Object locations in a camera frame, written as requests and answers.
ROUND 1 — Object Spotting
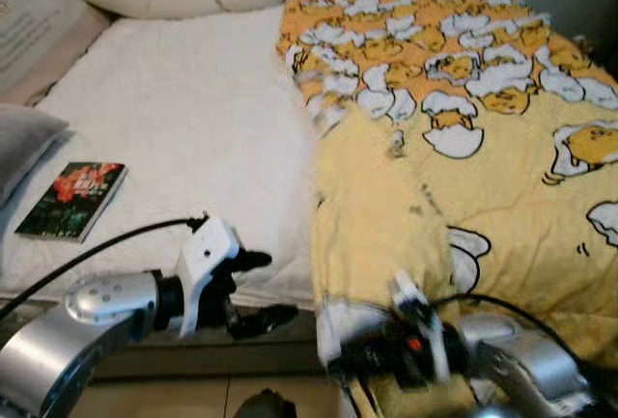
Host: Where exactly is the dark green red book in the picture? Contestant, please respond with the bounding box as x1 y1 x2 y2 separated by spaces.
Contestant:
14 161 127 243

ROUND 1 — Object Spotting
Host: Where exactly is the yellow egg print blanket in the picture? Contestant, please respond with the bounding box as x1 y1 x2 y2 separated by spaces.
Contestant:
277 0 618 418

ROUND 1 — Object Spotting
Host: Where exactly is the black robot left foot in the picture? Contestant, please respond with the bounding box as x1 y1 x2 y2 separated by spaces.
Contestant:
235 389 296 418

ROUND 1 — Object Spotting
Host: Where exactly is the white quilted mattress pad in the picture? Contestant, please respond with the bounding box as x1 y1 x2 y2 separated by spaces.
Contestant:
0 8 322 308

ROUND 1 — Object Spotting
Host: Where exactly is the grey pillow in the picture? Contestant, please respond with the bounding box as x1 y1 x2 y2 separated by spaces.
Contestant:
0 104 70 209

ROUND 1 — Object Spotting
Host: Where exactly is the grey printed cushion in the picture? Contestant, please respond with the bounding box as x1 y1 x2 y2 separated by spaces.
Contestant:
0 0 105 96

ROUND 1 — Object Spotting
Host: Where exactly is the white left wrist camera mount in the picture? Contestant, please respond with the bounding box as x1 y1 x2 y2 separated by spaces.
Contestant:
177 215 242 338

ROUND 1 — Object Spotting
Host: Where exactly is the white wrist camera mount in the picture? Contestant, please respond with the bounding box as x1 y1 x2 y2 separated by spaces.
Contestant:
389 271 455 385
177 215 242 338

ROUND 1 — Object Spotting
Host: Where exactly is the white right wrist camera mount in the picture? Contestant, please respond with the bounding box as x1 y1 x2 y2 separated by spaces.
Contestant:
389 271 455 385

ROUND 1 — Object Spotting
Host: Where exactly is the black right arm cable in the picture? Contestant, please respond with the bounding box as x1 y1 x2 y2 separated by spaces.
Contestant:
430 293 585 371

